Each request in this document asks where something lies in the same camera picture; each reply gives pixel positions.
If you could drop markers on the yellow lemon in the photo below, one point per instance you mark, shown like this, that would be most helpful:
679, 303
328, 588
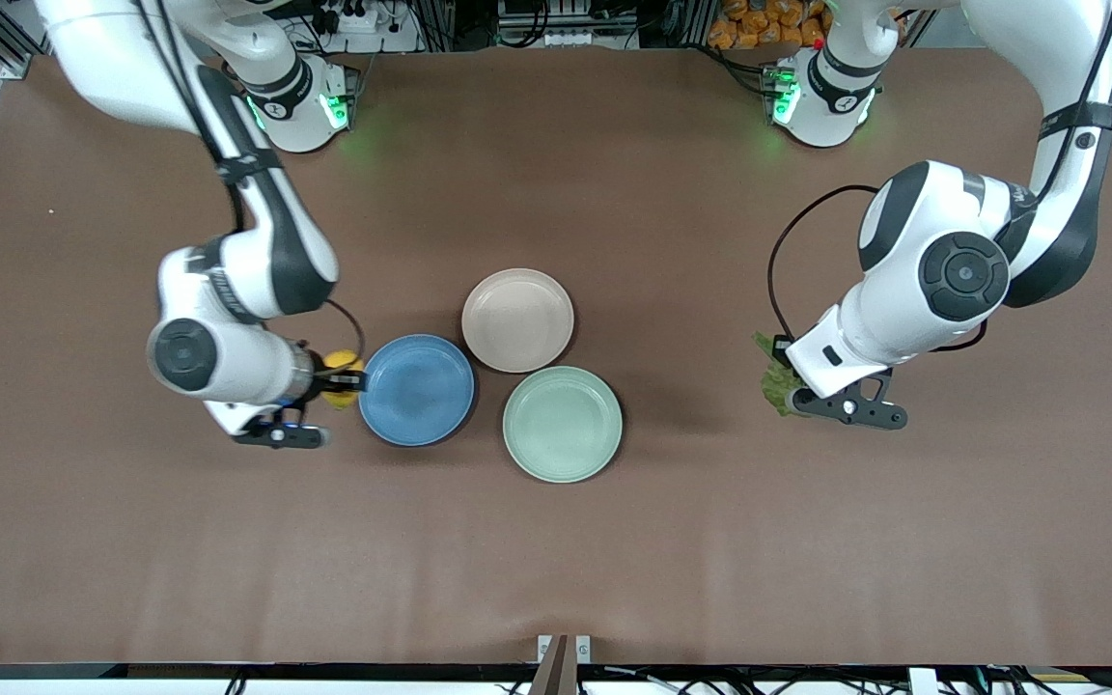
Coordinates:
342, 361

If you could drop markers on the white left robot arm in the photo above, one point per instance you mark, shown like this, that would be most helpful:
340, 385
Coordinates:
961, 275

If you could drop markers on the blue plate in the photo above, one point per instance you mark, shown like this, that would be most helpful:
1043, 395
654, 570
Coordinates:
416, 396

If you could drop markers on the green lettuce leaf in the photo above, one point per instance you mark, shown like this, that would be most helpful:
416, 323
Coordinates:
776, 381

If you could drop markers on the table edge mounting bracket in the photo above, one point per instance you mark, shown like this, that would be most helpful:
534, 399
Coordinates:
564, 666

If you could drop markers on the pale pink plate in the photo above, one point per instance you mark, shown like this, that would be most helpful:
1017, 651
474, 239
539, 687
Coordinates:
517, 319

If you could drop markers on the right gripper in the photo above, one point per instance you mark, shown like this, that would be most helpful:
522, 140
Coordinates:
328, 384

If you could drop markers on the pile of orange packets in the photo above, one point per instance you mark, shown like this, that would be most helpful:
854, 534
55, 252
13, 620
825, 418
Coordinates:
768, 24

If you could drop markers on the pale green plate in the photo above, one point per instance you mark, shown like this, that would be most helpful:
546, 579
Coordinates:
562, 425

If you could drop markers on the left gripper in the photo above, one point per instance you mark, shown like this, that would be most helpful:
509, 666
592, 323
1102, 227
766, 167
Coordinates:
781, 348

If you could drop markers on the white power strip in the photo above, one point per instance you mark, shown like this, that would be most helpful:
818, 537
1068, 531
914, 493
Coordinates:
363, 19

